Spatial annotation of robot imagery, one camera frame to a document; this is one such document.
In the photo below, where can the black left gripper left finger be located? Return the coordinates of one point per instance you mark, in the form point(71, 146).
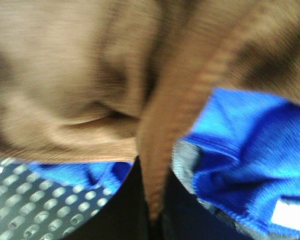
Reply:
point(123, 217)

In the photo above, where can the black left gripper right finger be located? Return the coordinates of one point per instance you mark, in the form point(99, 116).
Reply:
point(184, 218)

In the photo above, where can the brown microfiber towel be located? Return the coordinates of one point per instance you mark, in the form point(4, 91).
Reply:
point(95, 80)

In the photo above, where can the blue towel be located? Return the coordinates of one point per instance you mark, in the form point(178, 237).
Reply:
point(241, 156)

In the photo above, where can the grey perforated laundry basket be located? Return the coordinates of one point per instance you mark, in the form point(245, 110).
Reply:
point(33, 208)

